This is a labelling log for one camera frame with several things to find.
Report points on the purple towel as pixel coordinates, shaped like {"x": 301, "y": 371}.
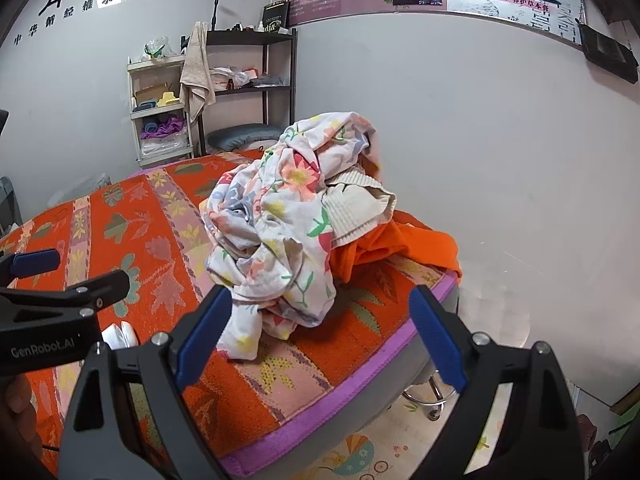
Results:
{"x": 162, "y": 127}

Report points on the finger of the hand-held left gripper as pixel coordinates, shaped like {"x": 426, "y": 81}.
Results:
{"x": 35, "y": 262}
{"x": 65, "y": 297}

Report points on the chrome stool base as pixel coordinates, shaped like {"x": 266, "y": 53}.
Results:
{"x": 430, "y": 395}

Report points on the orange patterned blanket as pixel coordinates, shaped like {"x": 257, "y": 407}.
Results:
{"x": 150, "y": 240}

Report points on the white plastic shelf cart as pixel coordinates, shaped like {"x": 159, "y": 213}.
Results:
{"x": 160, "y": 152}

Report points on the yellow plastic holder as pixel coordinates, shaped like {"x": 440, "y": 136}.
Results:
{"x": 169, "y": 99}

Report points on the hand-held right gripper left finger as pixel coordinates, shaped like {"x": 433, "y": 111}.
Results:
{"x": 205, "y": 332}

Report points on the cream knitted sweater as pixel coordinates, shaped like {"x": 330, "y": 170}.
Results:
{"x": 355, "y": 210}

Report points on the person's left hand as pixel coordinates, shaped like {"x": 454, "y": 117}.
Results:
{"x": 15, "y": 410}

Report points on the white plastic bag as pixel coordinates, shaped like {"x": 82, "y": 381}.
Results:
{"x": 159, "y": 47}

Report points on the black phone stand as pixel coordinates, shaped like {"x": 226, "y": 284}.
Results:
{"x": 216, "y": 7}

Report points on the black metal shelf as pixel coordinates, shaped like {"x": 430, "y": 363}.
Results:
{"x": 265, "y": 95}

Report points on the beige towel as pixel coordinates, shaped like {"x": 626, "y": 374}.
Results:
{"x": 195, "y": 75}

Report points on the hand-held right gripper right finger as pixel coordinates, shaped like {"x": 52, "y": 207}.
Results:
{"x": 440, "y": 340}

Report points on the white floral garment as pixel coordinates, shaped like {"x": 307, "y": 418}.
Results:
{"x": 285, "y": 200}

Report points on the orange garment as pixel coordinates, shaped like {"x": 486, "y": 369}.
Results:
{"x": 395, "y": 250}

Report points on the white shoe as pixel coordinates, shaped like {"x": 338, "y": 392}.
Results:
{"x": 129, "y": 332}
{"x": 111, "y": 339}

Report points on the folded cloths on shelf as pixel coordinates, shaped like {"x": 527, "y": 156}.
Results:
{"x": 240, "y": 77}

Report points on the patterned floor mat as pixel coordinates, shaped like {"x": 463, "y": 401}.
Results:
{"x": 410, "y": 455}

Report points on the black wall device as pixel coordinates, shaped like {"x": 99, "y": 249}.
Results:
{"x": 607, "y": 52}

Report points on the grey pillow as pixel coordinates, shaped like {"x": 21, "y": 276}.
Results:
{"x": 242, "y": 136}

